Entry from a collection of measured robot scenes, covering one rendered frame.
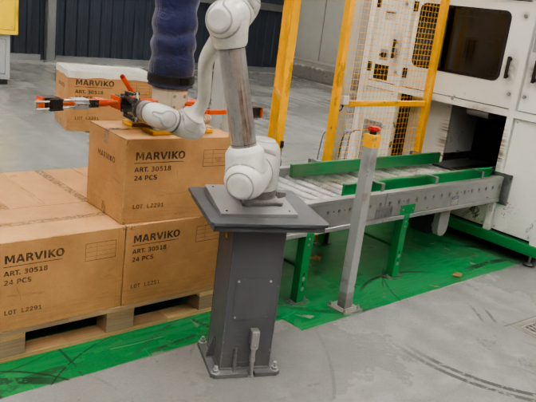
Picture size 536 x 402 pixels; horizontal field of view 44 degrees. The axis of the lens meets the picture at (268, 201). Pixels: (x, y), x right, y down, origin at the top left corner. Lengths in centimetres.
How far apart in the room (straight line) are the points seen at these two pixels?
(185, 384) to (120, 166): 99
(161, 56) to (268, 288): 117
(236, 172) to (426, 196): 210
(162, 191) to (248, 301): 67
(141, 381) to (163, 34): 154
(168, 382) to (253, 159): 104
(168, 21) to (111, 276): 119
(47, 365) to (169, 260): 74
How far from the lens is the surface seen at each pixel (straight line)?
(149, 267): 326
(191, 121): 291
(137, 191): 310
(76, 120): 467
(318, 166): 440
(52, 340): 323
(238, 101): 253
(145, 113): 289
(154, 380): 299
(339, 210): 378
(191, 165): 320
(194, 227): 332
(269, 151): 274
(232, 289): 288
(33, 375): 302
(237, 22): 247
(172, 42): 317
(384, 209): 409
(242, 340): 301
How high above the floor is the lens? 158
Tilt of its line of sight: 16 degrees down
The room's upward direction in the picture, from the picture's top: 7 degrees clockwise
